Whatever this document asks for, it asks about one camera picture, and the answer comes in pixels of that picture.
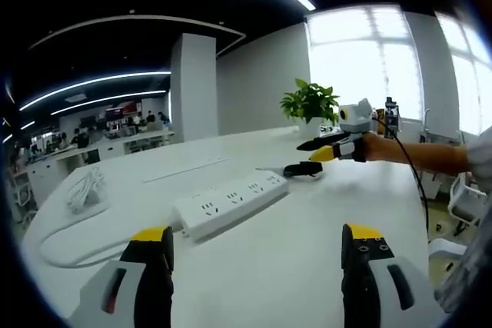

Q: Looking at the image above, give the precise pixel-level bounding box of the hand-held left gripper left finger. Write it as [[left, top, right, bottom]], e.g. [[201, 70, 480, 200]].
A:
[[67, 224, 175, 328]]

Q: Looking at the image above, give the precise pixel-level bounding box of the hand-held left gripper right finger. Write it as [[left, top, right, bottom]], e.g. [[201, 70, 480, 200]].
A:
[[341, 222, 447, 328]]

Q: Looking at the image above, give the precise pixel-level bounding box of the black charger cable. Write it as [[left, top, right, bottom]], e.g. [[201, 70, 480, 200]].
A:
[[283, 161, 324, 179]]

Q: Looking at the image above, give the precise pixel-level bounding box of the white power strip cable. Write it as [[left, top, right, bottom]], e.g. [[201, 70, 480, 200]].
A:
[[38, 218, 185, 270]]

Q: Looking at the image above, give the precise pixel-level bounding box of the white power strip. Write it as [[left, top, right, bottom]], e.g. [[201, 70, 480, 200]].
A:
[[171, 172, 290, 244]]

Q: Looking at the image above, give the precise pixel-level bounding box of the white desk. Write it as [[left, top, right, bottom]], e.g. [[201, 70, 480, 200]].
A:
[[21, 126, 435, 328]]

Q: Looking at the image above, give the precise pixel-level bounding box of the bottle with black lid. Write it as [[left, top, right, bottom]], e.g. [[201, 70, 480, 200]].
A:
[[384, 96, 401, 139]]

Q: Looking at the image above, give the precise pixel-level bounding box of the green potted plant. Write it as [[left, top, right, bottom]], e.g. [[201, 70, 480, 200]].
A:
[[279, 78, 341, 139]]

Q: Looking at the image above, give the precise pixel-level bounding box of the row of white office desks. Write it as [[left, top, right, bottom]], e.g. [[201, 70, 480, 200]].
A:
[[15, 130, 176, 206]]

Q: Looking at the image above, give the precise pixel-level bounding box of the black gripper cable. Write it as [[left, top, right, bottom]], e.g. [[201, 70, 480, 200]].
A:
[[371, 116, 431, 243]]

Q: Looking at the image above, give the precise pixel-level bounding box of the coiled white cable bundle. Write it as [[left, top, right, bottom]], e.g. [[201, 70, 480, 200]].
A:
[[65, 167, 108, 214]]

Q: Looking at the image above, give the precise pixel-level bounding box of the red wall sign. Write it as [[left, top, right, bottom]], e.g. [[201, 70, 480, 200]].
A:
[[105, 101, 139, 120]]

